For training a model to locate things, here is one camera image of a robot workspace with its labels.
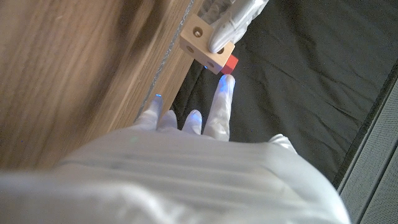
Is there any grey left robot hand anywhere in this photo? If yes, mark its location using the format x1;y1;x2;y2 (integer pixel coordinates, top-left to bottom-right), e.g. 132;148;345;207
198;0;270;54

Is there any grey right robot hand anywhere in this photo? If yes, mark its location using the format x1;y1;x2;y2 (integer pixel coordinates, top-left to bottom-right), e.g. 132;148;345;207
0;73;351;224

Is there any wooden block with holes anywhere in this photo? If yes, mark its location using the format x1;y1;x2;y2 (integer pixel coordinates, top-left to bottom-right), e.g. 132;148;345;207
179;13;236;75

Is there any red-headed screw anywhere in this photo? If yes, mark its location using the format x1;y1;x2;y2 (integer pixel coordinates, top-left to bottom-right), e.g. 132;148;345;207
220;54;239;75

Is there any wooden table board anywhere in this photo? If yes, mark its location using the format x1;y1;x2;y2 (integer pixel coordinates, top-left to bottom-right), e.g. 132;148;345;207
135;0;196;121

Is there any black backdrop curtain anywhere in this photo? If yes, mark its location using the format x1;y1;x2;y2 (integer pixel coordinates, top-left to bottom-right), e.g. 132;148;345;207
170;0;398;184

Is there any grey perforated metal panel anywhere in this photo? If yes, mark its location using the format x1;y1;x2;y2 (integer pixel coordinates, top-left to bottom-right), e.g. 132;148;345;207
357;152;398;224
337;80;398;220

